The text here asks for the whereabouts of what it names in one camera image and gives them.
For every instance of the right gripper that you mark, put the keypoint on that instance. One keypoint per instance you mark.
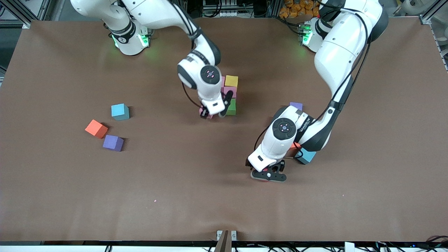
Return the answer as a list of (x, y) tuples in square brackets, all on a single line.
[(204, 111)]

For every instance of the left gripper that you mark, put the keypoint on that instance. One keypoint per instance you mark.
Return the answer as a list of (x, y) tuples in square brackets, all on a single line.
[(282, 166)]

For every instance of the red-pink foam cube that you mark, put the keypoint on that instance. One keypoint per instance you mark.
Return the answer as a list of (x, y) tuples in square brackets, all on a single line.
[(263, 170)]

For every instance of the green foam cube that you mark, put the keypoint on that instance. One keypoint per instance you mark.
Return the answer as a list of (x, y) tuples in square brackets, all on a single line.
[(232, 107)]

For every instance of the yellow foam cube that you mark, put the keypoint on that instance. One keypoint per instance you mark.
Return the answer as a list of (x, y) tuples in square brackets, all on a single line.
[(231, 81)]

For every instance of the purple foam cube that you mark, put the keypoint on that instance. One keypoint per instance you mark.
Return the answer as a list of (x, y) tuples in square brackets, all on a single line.
[(296, 105), (112, 142)]

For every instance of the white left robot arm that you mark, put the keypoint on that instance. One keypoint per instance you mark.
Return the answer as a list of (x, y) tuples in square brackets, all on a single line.
[(336, 52)]

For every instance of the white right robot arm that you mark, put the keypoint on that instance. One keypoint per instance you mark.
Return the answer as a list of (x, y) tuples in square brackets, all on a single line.
[(207, 91)]

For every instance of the orange foam cube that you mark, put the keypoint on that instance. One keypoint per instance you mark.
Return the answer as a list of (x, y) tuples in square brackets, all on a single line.
[(295, 145), (95, 128)]

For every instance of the cyan foam cube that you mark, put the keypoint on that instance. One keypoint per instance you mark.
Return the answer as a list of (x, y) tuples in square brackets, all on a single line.
[(119, 111), (308, 156)]

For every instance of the brown table mat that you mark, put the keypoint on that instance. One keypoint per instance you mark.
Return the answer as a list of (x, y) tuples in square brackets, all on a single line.
[(224, 203)]

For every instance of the metal equipment rack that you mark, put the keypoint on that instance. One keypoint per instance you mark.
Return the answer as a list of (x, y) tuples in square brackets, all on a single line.
[(224, 14)]

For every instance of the small white box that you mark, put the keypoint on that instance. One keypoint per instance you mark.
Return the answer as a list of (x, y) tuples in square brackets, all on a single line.
[(349, 246)]

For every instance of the bag of orange items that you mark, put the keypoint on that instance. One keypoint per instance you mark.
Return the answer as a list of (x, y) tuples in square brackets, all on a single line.
[(294, 10)]

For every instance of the small metal bracket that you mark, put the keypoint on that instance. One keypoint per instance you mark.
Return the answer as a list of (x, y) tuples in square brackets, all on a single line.
[(219, 233)]

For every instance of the brown upright post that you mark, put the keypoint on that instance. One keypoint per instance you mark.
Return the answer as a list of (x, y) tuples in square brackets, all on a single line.
[(224, 245)]

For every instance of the aluminium frame profile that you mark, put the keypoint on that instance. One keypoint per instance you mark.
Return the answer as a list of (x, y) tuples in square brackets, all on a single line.
[(432, 12), (17, 12)]

